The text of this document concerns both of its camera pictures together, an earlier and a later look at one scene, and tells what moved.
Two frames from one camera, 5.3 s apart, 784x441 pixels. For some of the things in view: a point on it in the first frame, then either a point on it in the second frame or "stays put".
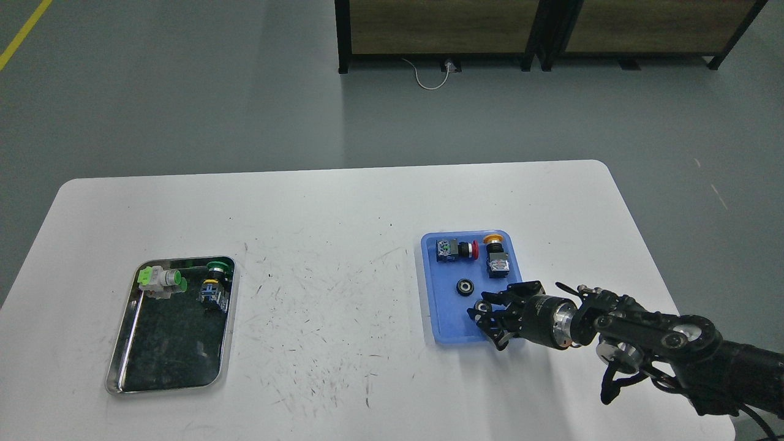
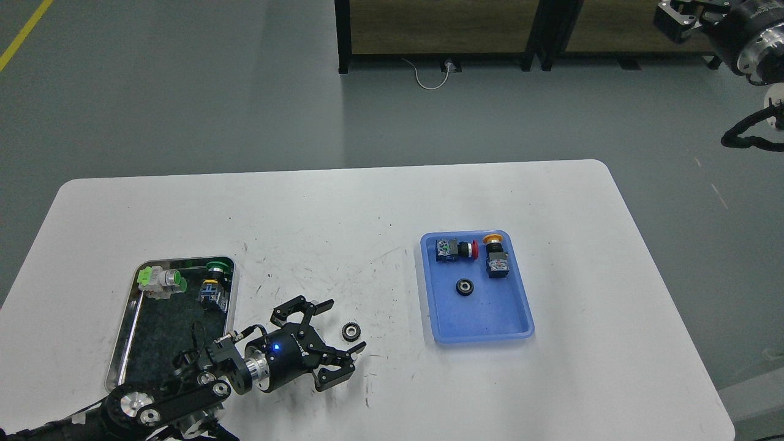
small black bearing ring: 465,287 stays put
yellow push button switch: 497,260 stays put
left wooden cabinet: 435,28 stays put
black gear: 483,305 to 351,331
